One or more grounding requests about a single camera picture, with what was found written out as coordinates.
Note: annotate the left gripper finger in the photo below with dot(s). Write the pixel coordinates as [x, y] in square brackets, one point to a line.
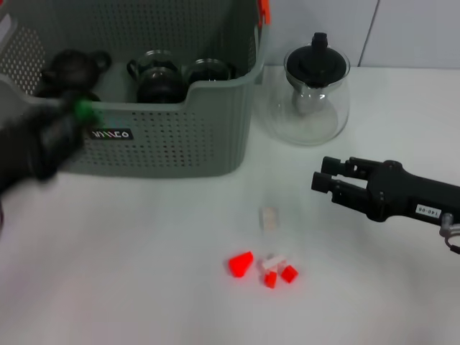
[63, 108]
[72, 138]

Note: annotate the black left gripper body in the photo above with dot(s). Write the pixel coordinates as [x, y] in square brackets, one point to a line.
[25, 151]

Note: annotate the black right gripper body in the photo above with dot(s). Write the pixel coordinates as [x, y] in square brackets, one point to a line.
[399, 192]

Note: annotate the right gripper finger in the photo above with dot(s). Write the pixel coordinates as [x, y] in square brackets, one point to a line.
[345, 193]
[350, 165]

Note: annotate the green brick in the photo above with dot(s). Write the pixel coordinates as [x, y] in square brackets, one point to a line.
[84, 109]

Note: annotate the white two-stud brick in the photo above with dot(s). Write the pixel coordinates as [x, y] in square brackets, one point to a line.
[269, 217]

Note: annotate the large red sloped brick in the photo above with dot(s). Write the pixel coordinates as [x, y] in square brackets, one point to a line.
[240, 265]

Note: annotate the grey-green perforated storage bin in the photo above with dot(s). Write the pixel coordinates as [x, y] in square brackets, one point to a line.
[161, 143]

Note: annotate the dark clay teapot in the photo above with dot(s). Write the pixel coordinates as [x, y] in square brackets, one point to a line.
[73, 68]

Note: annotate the clear glass teapot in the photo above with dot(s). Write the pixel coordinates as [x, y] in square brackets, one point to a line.
[312, 122]

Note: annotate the steel teapot infuser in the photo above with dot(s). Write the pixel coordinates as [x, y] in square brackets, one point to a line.
[305, 98]

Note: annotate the small red brick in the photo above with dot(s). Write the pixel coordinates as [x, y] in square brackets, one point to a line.
[270, 280]
[289, 274]

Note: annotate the translucent white brick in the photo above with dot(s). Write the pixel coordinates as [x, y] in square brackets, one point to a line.
[273, 262]

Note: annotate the black glass teapot lid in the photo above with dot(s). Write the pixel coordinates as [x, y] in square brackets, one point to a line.
[316, 63]

